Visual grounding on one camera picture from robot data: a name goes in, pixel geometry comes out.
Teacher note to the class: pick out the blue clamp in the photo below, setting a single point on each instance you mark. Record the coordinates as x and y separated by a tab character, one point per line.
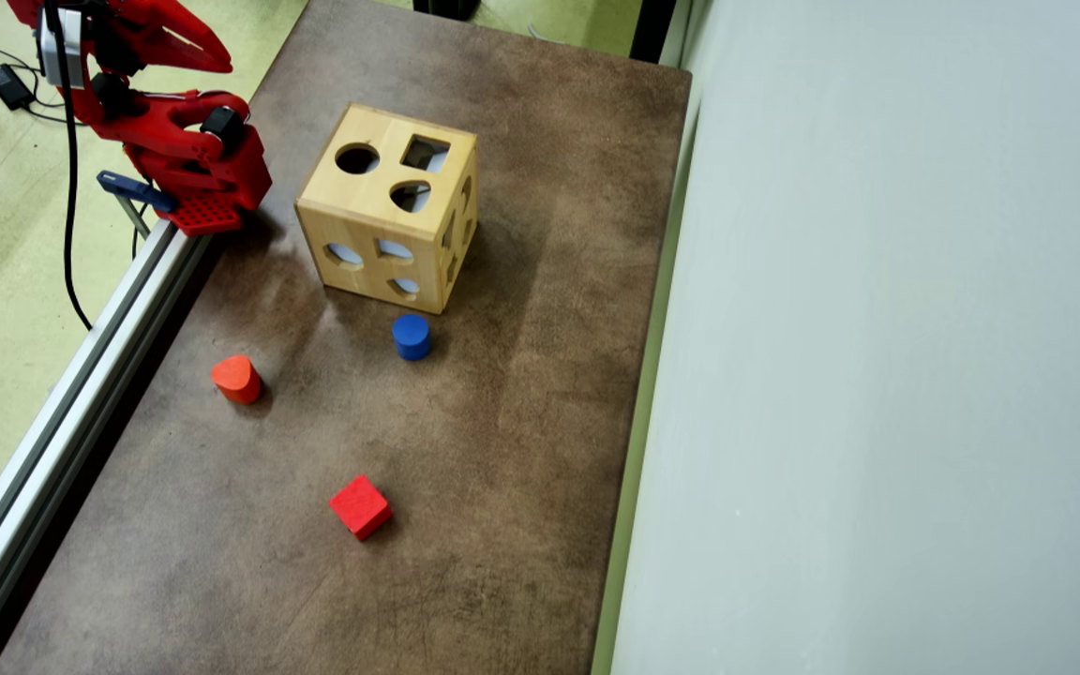
132	188

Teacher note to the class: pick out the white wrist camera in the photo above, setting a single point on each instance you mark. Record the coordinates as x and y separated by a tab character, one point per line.
60	52

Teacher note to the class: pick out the aluminium profile rail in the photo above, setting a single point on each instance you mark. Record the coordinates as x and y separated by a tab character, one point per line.
52	422

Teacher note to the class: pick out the black power adapter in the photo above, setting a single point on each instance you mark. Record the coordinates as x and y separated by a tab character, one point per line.
8	86

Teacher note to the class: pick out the dark vertical post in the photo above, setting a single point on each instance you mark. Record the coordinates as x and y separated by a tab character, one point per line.
652	28

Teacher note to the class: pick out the wooden shape sorter box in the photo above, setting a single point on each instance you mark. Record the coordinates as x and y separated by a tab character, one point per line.
381	202

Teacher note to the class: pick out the orange rounded block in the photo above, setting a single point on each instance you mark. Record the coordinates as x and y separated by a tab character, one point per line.
236	379

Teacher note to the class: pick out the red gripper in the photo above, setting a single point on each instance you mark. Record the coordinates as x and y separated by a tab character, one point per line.
163	28

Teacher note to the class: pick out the blue cylinder block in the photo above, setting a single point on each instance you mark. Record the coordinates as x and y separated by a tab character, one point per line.
411	336

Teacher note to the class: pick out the black base object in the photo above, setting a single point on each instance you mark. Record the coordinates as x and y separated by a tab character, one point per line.
446	7

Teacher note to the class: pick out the red cube block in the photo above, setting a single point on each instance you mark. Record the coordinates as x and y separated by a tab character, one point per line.
360	507

